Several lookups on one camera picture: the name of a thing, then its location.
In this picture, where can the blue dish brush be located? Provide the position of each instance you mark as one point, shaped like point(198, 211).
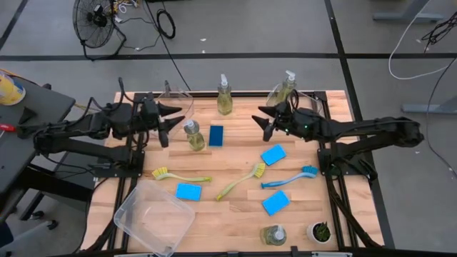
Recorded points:
point(310, 171)

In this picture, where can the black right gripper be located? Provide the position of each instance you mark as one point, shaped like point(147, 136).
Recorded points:
point(287, 126)

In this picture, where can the black floor fan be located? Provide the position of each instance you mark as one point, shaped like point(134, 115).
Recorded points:
point(93, 19)

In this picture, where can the yellow canister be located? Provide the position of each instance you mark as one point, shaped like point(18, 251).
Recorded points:
point(9, 91)

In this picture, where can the dark grey side table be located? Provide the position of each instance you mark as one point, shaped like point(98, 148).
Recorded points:
point(39, 103)

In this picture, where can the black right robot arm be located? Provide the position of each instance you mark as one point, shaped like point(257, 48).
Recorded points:
point(375, 130)

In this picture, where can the yellow-green dish brush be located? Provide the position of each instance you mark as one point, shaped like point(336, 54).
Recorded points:
point(258, 170)
point(160, 173)

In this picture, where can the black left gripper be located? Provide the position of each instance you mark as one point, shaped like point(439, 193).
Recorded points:
point(164, 137)

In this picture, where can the yellow soap pump bottle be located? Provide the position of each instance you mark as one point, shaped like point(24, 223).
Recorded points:
point(196, 139)
point(225, 101)
point(283, 91)
point(273, 235)

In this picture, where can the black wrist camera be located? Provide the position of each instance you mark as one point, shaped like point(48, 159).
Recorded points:
point(150, 101)
point(284, 109)

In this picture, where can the black clamp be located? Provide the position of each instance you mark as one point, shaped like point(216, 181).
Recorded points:
point(28, 131)
point(26, 115)

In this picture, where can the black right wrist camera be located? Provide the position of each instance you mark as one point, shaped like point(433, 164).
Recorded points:
point(284, 109)

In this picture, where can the desk with grey legs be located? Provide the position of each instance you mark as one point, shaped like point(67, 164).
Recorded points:
point(407, 16)

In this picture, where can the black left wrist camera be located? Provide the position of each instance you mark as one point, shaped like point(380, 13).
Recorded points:
point(150, 101)

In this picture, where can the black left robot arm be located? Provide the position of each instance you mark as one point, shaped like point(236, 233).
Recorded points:
point(89, 125)

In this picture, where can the blue kitchen sponge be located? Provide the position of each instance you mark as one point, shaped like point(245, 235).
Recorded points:
point(216, 135)
point(276, 202)
point(188, 191)
point(273, 154)

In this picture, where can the large clear plastic tub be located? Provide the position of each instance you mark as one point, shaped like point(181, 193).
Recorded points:
point(153, 217)

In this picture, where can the small clear plastic bin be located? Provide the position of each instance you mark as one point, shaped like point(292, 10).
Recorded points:
point(308, 98)
point(180, 101)

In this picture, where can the small plant in white pot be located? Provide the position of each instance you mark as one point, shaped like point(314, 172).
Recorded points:
point(321, 232)

